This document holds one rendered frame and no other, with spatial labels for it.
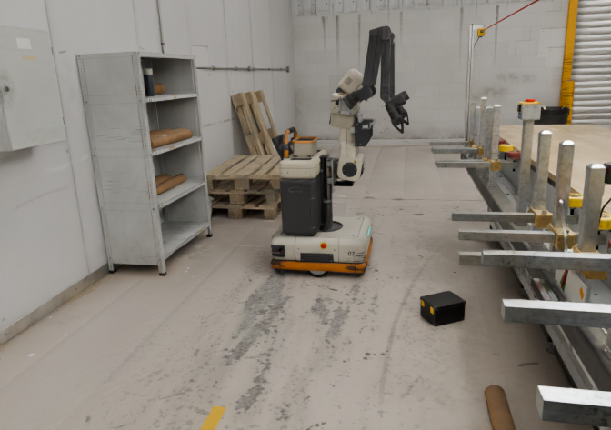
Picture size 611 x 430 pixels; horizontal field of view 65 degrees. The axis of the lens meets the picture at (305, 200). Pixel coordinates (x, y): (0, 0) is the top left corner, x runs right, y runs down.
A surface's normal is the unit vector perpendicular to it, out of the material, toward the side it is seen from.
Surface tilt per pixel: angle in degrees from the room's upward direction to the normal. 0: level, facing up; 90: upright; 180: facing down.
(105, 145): 90
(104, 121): 90
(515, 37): 90
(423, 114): 90
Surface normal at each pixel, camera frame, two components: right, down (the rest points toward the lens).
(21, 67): 0.98, 0.01
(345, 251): -0.21, 0.25
